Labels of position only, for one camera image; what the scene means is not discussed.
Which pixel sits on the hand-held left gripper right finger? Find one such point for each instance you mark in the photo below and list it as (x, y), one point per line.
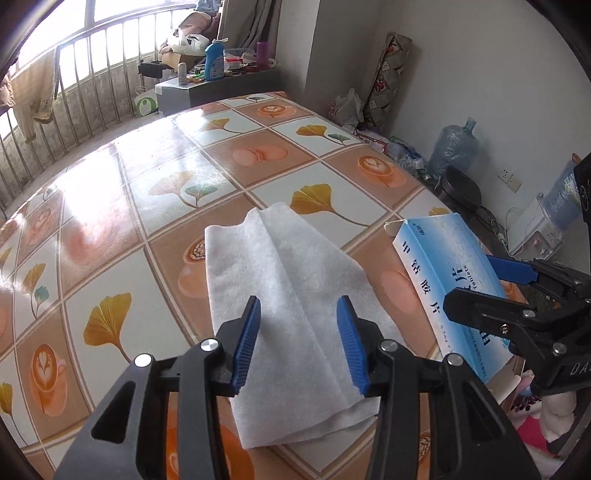
(351, 346)

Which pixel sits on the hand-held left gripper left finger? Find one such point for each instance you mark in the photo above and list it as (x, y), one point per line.
(244, 346)

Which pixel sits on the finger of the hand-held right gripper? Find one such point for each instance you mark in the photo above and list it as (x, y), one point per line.
(485, 311)
(512, 270)

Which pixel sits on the blue and white carton box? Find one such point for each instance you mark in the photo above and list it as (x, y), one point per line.
(443, 277)

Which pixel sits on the white nonwoven wipe cloth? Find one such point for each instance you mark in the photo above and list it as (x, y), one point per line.
(286, 286)

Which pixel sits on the person's right hand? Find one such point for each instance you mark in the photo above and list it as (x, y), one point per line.
(558, 413)

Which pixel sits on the pink printed cloth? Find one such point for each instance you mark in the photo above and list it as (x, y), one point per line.
(528, 406)

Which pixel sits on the blue water jug on dispenser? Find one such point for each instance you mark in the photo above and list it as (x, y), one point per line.
(561, 198)

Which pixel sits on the black rice cooker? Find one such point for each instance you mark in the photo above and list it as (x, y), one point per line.
(461, 187)

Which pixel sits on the empty blue water jug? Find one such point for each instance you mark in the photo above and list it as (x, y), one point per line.
(452, 150)

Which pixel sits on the pile of floor litter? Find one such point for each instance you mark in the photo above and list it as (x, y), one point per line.
(397, 152)

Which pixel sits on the ginkgo print tablecloth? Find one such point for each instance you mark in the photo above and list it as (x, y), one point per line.
(138, 207)

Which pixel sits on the rolled patterned mat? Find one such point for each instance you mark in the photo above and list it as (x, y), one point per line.
(388, 78)

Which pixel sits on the white plastic bag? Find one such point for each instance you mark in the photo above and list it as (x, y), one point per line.
(189, 42)
(346, 108)

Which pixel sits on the grey cabinet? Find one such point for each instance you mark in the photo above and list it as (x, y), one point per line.
(217, 92)

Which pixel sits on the white spray can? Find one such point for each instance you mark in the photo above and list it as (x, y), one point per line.
(183, 74)

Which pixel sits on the blue detergent bottle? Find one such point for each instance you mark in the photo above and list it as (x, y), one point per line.
(214, 62)

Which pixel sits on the black box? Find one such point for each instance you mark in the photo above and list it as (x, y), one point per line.
(151, 70)

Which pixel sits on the purple cup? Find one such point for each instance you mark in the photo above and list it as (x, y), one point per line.
(262, 55)

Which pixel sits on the metal balcony railing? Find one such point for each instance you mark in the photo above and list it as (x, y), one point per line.
(83, 92)

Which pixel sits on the grey curtain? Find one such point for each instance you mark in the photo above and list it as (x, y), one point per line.
(249, 23)

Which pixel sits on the pinkish cloth bundle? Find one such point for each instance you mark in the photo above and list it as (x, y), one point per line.
(198, 23)

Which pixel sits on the beige hanging towel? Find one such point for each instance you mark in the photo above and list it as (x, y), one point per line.
(34, 92)

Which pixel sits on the wall socket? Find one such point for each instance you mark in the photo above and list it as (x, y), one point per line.
(510, 180)

